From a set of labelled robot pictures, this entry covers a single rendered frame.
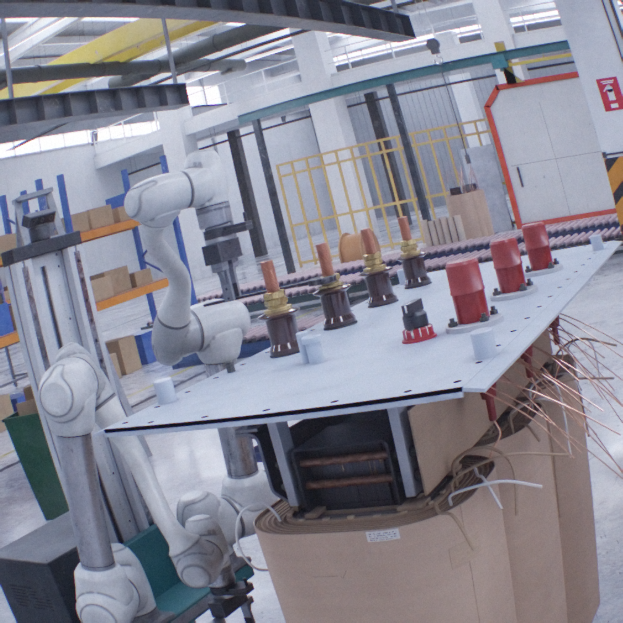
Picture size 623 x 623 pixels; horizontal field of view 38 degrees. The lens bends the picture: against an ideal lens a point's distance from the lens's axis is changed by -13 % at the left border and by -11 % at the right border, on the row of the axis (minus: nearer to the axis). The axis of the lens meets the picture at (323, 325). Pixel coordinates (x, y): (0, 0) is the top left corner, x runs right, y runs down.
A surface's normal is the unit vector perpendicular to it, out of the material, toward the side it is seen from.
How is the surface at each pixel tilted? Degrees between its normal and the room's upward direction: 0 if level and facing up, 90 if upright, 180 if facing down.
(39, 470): 94
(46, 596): 90
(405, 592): 90
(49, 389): 88
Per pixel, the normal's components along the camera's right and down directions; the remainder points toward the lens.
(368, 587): -0.44, 0.22
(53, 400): -0.04, 0.02
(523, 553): 0.36, 0.04
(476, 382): -0.06, -0.98
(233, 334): 0.70, 0.18
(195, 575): 0.04, 0.27
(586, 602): 0.74, -0.09
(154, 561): 0.87, -0.15
